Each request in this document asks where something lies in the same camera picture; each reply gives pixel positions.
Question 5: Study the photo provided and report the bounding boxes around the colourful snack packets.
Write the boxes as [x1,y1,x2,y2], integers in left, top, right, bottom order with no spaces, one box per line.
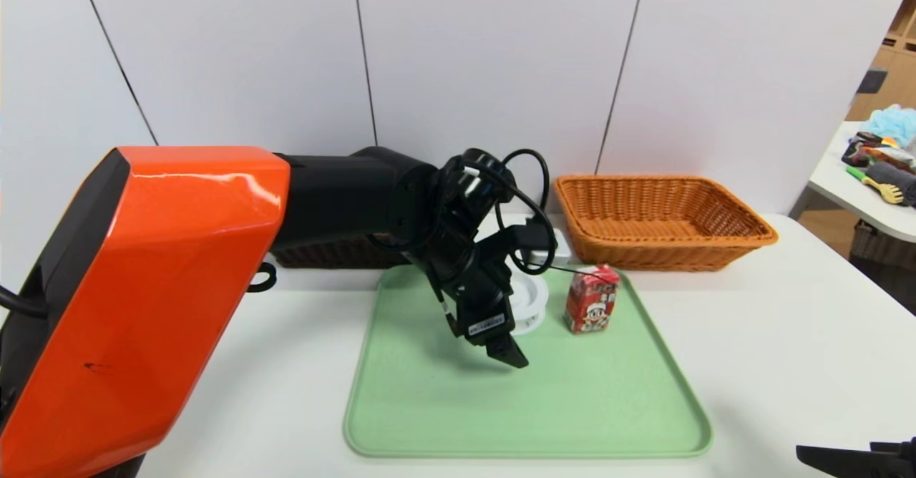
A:
[839,133,916,175]

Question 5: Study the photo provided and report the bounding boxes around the wooden shelf cabinet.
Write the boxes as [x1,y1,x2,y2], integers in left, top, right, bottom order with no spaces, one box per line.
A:
[847,0,916,122]

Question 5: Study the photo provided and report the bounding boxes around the light green plastic tray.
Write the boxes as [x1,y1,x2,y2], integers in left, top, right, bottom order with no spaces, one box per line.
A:
[344,264,713,459]

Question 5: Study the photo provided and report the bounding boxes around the dark grey square object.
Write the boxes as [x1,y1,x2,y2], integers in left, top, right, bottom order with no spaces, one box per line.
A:
[853,69,887,97]

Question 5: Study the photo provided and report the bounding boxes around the white round plastic container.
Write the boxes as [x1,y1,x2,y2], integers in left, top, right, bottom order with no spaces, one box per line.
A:
[505,270,550,336]

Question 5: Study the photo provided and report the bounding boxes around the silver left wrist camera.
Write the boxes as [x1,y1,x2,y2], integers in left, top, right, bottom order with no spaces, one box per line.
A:
[526,228,573,265]

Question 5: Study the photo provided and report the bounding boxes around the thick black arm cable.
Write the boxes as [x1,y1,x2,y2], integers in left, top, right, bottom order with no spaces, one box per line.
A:
[0,285,48,320]

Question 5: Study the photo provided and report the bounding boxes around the black cable loop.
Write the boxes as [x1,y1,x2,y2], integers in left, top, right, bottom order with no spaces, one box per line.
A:
[247,262,278,293]

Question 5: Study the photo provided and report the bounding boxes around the dark wicker storage basket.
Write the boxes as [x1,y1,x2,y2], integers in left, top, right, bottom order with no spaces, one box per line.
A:
[849,220,916,273]

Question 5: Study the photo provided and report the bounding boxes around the light blue cloth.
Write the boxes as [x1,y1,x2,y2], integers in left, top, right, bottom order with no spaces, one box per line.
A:
[852,104,916,147]

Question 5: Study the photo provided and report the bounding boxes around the red milk carton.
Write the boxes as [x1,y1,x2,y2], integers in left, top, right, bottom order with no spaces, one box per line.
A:
[564,264,620,334]

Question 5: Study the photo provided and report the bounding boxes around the white side table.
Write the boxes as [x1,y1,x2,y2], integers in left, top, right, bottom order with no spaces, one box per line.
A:
[807,122,916,244]

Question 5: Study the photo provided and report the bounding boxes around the dark brown wicker basket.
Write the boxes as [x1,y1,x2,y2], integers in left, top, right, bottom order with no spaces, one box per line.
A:
[271,233,410,270]

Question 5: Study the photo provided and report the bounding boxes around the orange wicker basket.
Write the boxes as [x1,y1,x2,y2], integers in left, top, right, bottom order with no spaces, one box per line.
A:
[552,175,779,272]

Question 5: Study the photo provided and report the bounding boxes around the dark grey cloth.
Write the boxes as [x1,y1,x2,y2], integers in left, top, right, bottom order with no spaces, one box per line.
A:
[864,163,916,208]

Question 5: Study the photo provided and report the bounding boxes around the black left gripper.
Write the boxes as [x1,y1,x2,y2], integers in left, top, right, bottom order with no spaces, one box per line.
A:
[440,255,530,369]

